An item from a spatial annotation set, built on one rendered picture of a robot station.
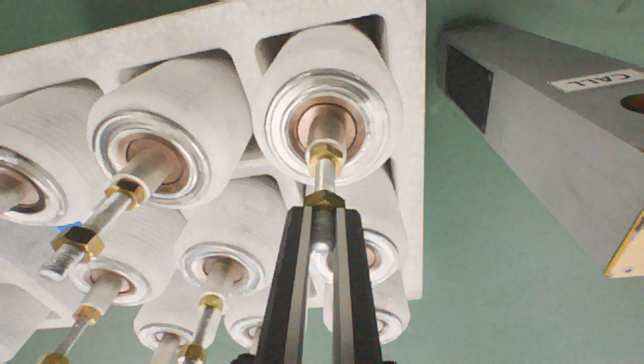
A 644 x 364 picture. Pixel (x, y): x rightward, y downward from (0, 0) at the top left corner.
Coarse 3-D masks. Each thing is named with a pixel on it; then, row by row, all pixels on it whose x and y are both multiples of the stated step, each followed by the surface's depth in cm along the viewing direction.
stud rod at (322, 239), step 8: (320, 160) 14; (328, 160) 14; (320, 168) 14; (328, 168) 13; (320, 176) 13; (328, 176) 13; (320, 184) 12; (328, 184) 12; (312, 216) 11; (320, 216) 11; (328, 216) 11; (312, 224) 11; (320, 224) 10; (328, 224) 11; (312, 232) 10; (320, 232) 10; (328, 232) 10; (312, 240) 10; (320, 240) 10; (328, 240) 10; (312, 248) 10; (320, 248) 10; (328, 248) 10
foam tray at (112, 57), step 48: (240, 0) 20; (288, 0) 20; (336, 0) 19; (384, 0) 19; (48, 48) 22; (96, 48) 22; (144, 48) 22; (192, 48) 22; (240, 48) 21; (384, 48) 24; (0, 96) 24; (288, 192) 29
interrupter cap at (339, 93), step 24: (312, 72) 15; (336, 72) 15; (288, 96) 16; (312, 96) 16; (336, 96) 16; (360, 96) 16; (264, 120) 17; (288, 120) 17; (312, 120) 17; (360, 120) 17; (384, 120) 16; (288, 144) 18; (360, 144) 18; (384, 144) 17; (288, 168) 19; (360, 168) 19
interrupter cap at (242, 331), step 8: (240, 320) 31; (248, 320) 30; (256, 320) 30; (232, 328) 32; (240, 328) 32; (248, 328) 32; (256, 328) 32; (232, 336) 33; (240, 336) 33; (248, 336) 33; (240, 344) 34; (248, 344) 34
